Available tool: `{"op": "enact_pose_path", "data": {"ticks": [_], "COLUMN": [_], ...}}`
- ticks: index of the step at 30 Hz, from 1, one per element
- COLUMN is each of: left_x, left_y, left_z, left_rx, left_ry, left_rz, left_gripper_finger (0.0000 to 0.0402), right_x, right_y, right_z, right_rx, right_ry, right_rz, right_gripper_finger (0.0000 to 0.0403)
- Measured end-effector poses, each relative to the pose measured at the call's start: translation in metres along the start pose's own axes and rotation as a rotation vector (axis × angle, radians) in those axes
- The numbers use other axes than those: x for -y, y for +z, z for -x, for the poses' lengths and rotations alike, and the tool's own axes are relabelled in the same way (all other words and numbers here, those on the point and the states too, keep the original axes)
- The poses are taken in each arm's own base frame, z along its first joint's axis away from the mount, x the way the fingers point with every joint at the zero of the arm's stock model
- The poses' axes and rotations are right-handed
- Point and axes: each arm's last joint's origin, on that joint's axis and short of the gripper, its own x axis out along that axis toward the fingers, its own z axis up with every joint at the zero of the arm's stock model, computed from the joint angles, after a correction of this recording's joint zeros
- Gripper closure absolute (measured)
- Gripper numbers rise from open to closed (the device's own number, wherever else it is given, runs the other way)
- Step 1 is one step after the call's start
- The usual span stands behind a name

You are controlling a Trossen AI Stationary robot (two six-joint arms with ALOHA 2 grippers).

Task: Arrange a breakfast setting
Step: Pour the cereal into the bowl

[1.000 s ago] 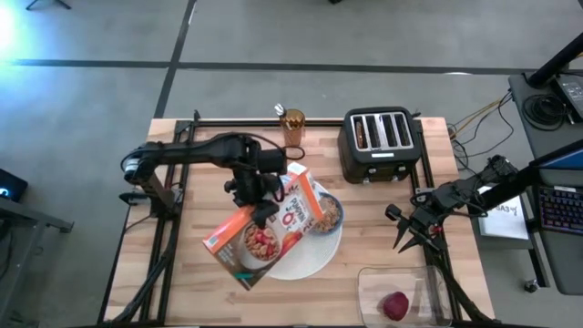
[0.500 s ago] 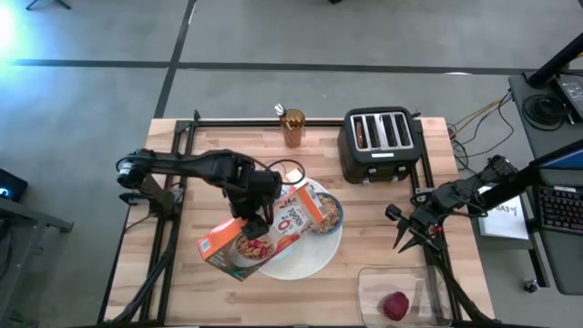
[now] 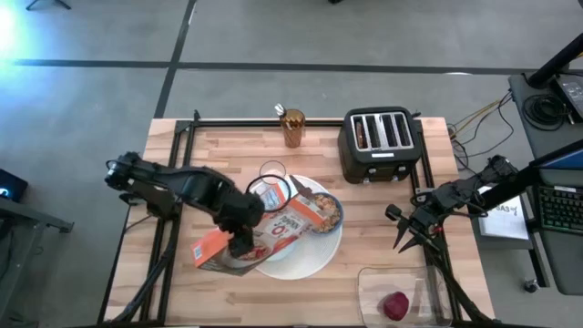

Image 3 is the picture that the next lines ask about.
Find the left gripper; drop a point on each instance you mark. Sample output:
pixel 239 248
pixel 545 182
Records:
pixel 239 214

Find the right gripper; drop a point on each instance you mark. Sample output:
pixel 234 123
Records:
pixel 421 218

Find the orange cereal box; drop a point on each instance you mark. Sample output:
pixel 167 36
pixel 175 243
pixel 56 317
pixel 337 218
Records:
pixel 214 248

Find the red apple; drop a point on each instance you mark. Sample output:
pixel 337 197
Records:
pixel 395 306

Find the clear drinking glass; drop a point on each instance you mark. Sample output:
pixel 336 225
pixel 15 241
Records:
pixel 273 169

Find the brown toast slice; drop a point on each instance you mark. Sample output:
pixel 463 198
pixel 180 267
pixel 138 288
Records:
pixel 361 134

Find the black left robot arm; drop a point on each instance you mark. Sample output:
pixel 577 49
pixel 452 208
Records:
pixel 191 187

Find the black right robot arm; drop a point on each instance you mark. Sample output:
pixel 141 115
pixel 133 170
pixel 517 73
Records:
pixel 460 189

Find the clear plastic container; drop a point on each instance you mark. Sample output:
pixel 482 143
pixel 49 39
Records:
pixel 373 282

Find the blue bowl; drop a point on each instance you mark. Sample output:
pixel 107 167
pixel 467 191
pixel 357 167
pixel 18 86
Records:
pixel 339 223

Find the white round woven placemat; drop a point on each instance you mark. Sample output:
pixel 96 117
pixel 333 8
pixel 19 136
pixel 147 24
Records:
pixel 314 255

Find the black four-slot toaster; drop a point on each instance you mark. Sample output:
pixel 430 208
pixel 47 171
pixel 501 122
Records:
pixel 378 164

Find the toasted cereal pieces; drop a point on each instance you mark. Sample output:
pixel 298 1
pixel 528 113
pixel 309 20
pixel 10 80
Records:
pixel 330 212

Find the white paper sheet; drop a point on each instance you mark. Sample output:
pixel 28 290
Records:
pixel 505 218

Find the black slanted beam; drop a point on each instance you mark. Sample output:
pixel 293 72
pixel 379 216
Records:
pixel 514 187

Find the amber ribbed utensil cup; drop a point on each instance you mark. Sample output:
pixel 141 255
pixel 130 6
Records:
pixel 293 130

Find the black caster wheel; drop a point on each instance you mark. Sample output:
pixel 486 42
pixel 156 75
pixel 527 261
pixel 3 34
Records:
pixel 531 285

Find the silver spoon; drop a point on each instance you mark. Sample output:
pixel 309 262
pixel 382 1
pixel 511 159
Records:
pixel 279 109

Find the black keyboard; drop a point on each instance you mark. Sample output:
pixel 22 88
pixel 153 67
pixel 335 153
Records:
pixel 562 209

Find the grey desk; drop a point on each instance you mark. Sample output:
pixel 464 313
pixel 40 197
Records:
pixel 544 136

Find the laptop screen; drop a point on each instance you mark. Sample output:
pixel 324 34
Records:
pixel 565 159

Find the grey metal stand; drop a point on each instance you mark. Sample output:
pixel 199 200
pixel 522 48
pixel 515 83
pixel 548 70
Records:
pixel 36 218

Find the black phone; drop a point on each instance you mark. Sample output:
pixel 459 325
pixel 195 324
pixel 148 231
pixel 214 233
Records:
pixel 571 93

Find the black monitor pole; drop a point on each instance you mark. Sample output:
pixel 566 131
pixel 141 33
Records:
pixel 555 61

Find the black device with blue light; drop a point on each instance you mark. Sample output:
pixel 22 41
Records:
pixel 11 187

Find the black tripod leg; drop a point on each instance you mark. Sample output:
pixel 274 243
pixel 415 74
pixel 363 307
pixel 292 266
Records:
pixel 61 3

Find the black aluminium table frame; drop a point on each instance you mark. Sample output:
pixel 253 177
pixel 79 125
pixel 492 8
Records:
pixel 255 123

